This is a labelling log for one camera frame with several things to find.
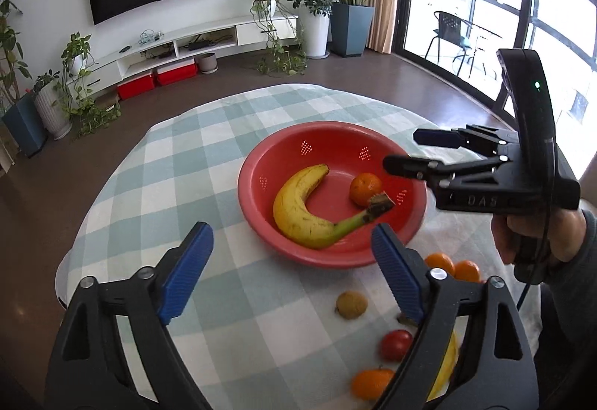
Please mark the small grey plant pot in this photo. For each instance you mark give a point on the small grey plant pot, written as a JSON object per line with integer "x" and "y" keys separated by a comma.
{"x": 208, "y": 63}

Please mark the leafy tree in blue pot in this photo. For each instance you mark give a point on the leafy tree in blue pot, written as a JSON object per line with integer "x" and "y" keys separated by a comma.
{"x": 25, "y": 125}

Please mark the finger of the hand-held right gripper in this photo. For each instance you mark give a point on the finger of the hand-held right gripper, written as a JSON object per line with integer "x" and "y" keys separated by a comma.
{"x": 433, "y": 138}
{"x": 405, "y": 165}

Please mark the checked green white tablecloth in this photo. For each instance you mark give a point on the checked green white tablecloth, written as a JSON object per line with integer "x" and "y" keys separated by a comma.
{"x": 210, "y": 148}

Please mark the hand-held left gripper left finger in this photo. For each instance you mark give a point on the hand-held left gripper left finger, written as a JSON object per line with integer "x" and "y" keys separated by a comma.
{"x": 186, "y": 270}

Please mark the black balcony chair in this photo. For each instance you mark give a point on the black balcony chair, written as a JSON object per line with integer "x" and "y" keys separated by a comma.
{"x": 447, "y": 29}

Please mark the plant in ribbed white pot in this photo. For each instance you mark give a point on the plant in ribbed white pot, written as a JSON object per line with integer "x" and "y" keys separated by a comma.
{"x": 51, "y": 111}

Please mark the red plastic bowl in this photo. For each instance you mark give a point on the red plastic bowl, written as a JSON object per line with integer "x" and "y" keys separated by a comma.
{"x": 289, "y": 148}

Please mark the white television console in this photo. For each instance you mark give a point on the white television console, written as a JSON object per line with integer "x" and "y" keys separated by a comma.
{"x": 252, "y": 33}

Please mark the curved yellow banana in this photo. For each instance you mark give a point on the curved yellow banana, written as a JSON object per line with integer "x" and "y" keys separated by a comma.
{"x": 291, "y": 204}

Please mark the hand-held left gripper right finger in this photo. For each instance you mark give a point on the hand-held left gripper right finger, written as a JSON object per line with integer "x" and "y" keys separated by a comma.
{"x": 394, "y": 265}

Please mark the brown kiwi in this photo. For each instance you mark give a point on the brown kiwi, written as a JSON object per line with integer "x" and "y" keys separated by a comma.
{"x": 352, "y": 305}

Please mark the person's right hand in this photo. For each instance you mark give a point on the person's right hand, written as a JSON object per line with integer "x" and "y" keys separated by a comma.
{"x": 566, "y": 232}

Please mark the bushy plant in white pot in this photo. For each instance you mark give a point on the bushy plant in white pot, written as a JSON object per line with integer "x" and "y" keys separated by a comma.
{"x": 315, "y": 29}

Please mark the orange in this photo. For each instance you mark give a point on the orange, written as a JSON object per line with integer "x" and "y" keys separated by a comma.
{"x": 371, "y": 384}
{"x": 438, "y": 263}
{"x": 467, "y": 271}

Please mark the black set-top box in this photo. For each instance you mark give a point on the black set-top box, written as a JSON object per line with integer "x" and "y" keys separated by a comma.
{"x": 203, "y": 45}

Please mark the red tomato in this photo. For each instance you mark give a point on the red tomato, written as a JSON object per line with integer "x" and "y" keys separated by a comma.
{"x": 394, "y": 344}

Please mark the small orange mandarin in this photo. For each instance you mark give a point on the small orange mandarin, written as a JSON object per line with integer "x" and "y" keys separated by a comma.
{"x": 364, "y": 188}

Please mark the person's right forearm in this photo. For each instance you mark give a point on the person's right forearm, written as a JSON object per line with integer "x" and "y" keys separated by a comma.
{"x": 588, "y": 265}

